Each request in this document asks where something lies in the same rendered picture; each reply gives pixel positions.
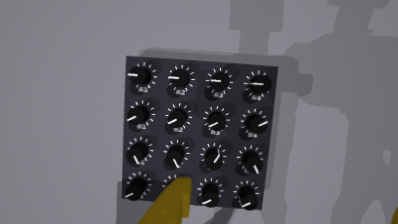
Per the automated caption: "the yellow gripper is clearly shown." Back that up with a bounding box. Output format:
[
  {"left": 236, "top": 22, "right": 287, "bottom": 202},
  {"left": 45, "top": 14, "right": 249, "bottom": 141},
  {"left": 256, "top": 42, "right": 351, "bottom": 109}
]
[{"left": 137, "top": 177, "right": 398, "bottom": 224}]

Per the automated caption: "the dark grey panel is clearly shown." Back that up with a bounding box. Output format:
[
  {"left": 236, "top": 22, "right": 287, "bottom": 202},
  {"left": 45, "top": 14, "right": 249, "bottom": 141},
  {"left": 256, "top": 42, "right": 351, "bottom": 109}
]
[{"left": 122, "top": 56, "right": 278, "bottom": 211}]

